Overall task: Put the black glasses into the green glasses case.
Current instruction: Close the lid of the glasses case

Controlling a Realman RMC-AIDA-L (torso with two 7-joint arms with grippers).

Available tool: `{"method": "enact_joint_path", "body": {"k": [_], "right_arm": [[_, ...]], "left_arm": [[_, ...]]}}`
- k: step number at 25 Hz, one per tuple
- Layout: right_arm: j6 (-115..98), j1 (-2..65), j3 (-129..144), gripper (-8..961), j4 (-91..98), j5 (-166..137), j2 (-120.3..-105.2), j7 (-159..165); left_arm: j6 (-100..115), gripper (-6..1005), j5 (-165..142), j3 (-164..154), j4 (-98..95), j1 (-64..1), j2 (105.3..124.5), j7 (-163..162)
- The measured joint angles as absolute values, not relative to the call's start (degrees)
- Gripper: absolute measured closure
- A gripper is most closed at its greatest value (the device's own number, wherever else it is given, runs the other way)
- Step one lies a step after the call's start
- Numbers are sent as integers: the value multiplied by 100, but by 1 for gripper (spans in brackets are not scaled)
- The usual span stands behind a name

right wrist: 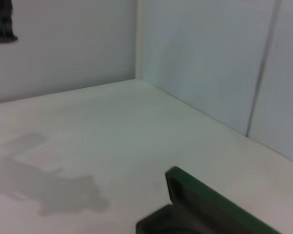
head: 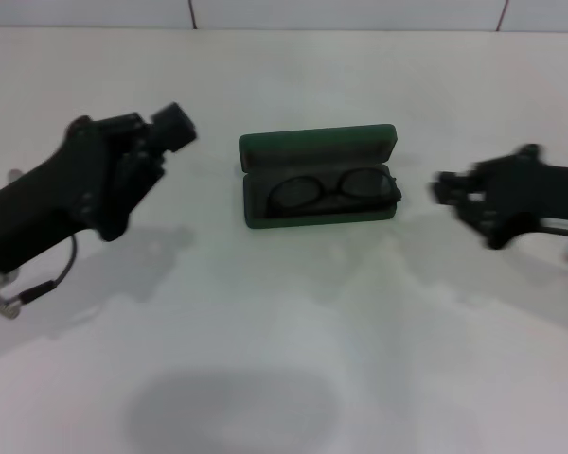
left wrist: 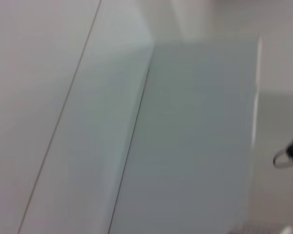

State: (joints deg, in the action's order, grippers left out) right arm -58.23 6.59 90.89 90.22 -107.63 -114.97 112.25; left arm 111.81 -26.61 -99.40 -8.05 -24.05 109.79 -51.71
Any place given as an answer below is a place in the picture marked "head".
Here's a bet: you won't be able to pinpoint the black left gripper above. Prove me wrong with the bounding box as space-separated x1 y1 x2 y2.
0 114 166 278

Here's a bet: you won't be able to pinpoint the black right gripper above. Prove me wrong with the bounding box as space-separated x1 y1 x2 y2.
427 143 568 252

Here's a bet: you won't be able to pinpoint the black glasses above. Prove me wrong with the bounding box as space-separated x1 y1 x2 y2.
266 166 404 219

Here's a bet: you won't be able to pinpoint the green glasses case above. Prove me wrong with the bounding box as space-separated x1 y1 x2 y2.
238 123 405 231

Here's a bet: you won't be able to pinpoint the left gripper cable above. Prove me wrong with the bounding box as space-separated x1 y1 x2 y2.
0 234 80 322

